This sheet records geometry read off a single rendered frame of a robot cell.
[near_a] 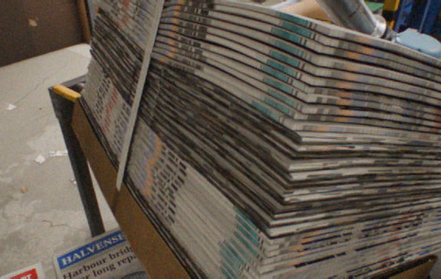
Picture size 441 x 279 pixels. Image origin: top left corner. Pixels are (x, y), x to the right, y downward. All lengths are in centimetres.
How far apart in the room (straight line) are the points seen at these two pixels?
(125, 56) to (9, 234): 173
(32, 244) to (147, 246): 164
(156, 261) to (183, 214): 5
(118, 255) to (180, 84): 44
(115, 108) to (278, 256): 25
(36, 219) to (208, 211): 184
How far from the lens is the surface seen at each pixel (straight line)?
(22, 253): 192
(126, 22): 38
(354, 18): 101
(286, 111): 18
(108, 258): 66
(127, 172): 36
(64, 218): 200
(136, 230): 33
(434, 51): 101
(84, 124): 48
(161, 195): 30
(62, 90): 128
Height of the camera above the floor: 132
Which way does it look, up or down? 34 degrees down
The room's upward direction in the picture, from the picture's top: straight up
